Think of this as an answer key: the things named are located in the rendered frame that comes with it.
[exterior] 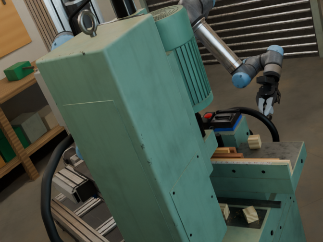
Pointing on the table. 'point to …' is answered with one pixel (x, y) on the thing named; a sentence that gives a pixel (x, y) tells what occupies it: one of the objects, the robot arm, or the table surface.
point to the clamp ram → (219, 140)
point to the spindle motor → (184, 53)
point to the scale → (242, 163)
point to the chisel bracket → (210, 141)
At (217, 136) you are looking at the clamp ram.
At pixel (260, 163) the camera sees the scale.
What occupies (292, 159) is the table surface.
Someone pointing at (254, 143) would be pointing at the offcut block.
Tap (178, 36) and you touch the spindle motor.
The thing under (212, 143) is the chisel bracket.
